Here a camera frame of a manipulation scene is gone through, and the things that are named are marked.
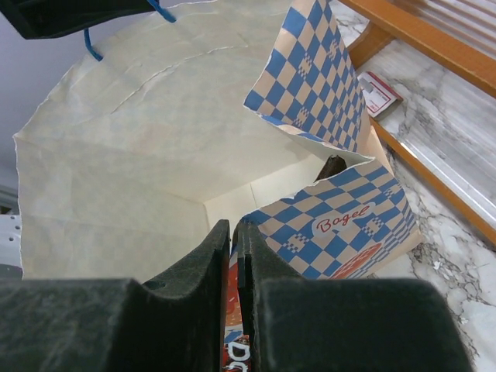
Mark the blue checkered paper bag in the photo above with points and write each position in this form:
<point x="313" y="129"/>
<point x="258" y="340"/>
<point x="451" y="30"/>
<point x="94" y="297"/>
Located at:
<point x="239" y="110"/>

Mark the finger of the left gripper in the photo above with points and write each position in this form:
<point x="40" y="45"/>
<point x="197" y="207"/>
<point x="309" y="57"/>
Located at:
<point x="49" y="19"/>

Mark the red Doritos chips bag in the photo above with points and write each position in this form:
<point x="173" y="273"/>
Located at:
<point x="236" y="350"/>

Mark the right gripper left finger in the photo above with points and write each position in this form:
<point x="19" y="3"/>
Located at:
<point x="172" y="322"/>

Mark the wooden two-tier shelf rack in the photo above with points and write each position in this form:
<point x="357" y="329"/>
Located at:
<point x="439" y="58"/>

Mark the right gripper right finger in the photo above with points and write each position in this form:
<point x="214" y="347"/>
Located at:
<point x="299" y="324"/>

